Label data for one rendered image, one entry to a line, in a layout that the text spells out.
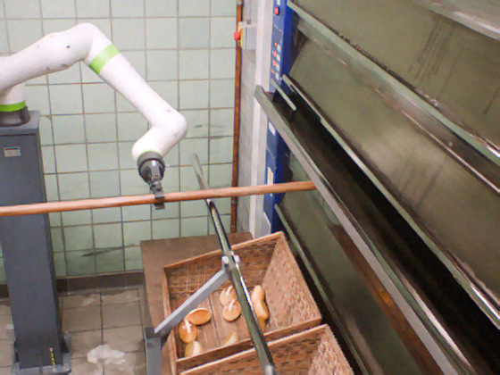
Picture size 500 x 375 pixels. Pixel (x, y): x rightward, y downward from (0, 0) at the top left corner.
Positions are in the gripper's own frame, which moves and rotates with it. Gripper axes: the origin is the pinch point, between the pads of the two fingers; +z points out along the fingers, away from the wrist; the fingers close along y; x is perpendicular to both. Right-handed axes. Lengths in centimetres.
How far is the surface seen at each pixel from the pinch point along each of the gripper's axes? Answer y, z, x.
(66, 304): 120, -114, 38
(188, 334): 56, -1, -9
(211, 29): -21, -125, -40
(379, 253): -25, 78, -37
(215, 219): 2.0, 12.7, -15.6
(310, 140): -21, 11, -44
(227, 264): 2.7, 36.4, -14.1
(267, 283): 55, -24, -44
